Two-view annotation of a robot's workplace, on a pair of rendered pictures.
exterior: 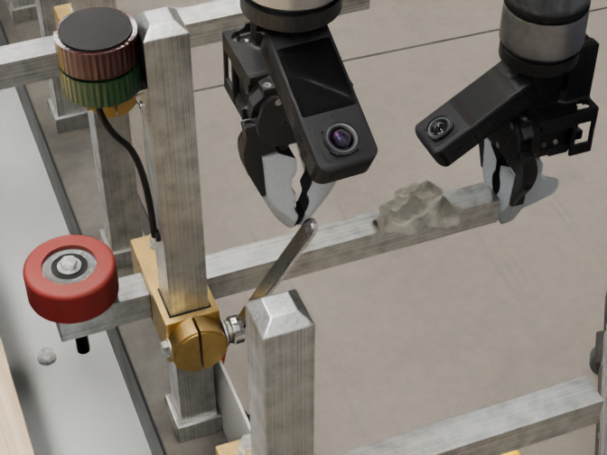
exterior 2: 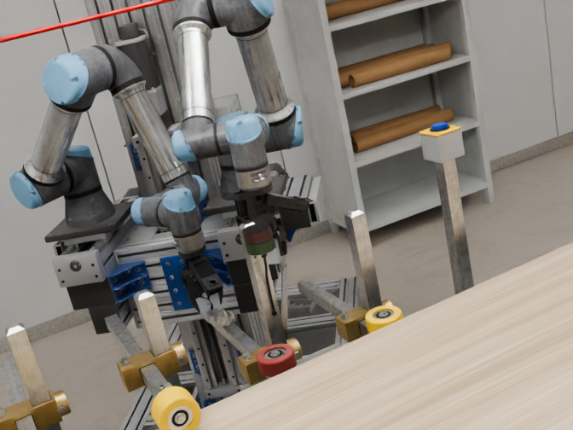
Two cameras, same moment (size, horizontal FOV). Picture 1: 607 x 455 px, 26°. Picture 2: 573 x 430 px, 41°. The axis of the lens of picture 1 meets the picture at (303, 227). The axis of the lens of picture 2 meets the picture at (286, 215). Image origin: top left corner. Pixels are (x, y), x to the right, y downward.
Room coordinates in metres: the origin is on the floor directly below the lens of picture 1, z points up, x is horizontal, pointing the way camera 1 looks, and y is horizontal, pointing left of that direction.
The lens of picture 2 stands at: (0.74, 1.64, 1.69)
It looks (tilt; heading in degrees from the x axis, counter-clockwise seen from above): 19 degrees down; 269
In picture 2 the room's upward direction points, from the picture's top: 13 degrees counter-clockwise
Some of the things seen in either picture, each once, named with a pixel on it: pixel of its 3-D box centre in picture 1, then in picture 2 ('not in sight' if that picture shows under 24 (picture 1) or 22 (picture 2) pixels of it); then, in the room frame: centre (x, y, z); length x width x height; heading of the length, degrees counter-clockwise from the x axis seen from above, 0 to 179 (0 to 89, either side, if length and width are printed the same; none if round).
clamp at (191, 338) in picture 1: (175, 301); (271, 359); (0.82, 0.12, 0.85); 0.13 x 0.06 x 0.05; 21
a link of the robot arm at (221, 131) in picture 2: not in sight; (244, 134); (0.77, -0.10, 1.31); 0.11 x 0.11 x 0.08; 81
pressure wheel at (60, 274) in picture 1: (76, 306); (280, 374); (0.81, 0.20, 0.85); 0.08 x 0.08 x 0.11
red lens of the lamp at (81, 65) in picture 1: (97, 42); (257, 233); (0.79, 0.15, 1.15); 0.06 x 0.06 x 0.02
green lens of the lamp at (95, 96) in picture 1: (100, 70); (260, 244); (0.79, 0.15, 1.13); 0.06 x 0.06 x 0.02
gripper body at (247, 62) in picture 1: (286, 52); (258, 212); (0.78, 0.01, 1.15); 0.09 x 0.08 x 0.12; 21
